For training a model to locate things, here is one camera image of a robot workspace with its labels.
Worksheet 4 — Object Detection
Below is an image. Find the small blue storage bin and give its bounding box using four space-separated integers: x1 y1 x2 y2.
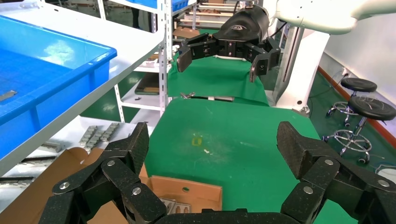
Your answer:
123 0 189 12

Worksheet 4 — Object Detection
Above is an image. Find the bent grey metal bracket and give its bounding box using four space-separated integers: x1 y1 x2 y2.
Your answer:
40 140 63 154

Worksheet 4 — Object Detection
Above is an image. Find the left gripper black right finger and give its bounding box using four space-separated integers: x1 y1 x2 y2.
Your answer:
276 121 396 224

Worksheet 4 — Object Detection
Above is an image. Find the silver metal shield plate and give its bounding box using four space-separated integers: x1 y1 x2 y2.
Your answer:
175 202 191 215
161 197 177 215

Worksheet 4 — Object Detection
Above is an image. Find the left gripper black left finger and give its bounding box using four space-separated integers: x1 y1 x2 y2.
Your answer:
38 122 168 224

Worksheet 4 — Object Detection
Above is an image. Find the white robot torso column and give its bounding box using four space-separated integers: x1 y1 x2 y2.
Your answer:
272 29 330 113

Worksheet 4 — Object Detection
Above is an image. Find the black round swivel stool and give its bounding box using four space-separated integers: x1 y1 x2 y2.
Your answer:
321 96 396 164
325 77 378 128

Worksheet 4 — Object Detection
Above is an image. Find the toothed grey metal strip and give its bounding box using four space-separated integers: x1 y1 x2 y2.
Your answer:
78 125 98 146
100 123 120 142
90 130 106 148

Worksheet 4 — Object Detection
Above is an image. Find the wooden slat frame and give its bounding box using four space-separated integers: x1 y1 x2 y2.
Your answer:
176 1 242 27

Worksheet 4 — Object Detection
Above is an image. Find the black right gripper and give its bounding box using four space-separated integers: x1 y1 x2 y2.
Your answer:
177 6 282 84

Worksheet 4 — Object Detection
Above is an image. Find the beige tape strip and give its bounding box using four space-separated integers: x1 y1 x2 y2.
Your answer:
0 90 18 102

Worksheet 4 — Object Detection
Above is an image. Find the large blue plastic tray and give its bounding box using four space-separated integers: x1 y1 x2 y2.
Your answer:
0 15 118 160

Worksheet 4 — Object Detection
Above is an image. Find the white metal shelf rack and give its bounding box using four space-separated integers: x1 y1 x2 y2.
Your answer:
0 0 174 214

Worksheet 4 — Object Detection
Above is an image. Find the brown cardboard box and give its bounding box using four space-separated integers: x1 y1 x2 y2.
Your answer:
0 147 223 224

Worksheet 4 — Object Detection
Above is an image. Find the green background table cloth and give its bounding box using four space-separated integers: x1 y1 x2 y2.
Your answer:
167 29 270 107

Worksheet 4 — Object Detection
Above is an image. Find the brown cardboard sheet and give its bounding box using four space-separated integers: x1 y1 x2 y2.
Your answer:
173 27 200 39

